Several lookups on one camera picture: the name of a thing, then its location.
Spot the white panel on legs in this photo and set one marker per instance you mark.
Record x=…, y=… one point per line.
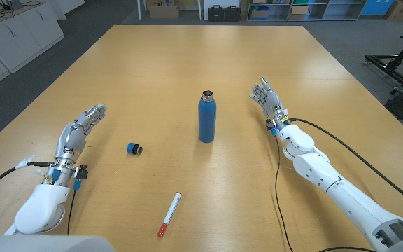
x=222, y=3

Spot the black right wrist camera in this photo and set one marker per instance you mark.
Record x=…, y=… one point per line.
x=269, y=124

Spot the blue metal water bottle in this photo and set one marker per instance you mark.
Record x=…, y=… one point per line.
x=207, y=119

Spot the black metal wheeled stand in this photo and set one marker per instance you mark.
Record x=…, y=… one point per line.
x=395, y=64

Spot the black hard case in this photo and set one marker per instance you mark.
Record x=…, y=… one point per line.
x=232, y=14
x=216, y=14

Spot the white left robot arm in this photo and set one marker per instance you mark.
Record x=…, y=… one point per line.
x=42, y=210

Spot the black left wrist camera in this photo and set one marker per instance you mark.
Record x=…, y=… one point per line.
x=82, y=172

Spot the blue panel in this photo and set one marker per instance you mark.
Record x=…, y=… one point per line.
x=373, y=7

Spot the long white cabinet wooden top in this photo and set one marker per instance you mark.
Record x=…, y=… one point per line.
x=23, y=38

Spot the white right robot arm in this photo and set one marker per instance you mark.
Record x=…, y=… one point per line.
x=348, y=199

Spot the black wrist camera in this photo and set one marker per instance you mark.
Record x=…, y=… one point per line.
x=269, y=124
x=82, y=172

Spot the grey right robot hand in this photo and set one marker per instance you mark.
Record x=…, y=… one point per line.
x=271, y=103

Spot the blue bottle cap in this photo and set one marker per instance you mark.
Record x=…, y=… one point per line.
x=132, y=148

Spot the large cardboard box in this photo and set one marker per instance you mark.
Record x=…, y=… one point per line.
x=163, y=10

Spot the white marker with red cap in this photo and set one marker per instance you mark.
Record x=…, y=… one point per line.
x=170, y=211

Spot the grey metal shelf unit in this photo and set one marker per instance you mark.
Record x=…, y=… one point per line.
x=338, y=10

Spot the small cardboard box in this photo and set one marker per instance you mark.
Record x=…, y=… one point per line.
x=298, y=11

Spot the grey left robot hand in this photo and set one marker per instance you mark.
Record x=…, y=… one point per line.
x=70, y=140

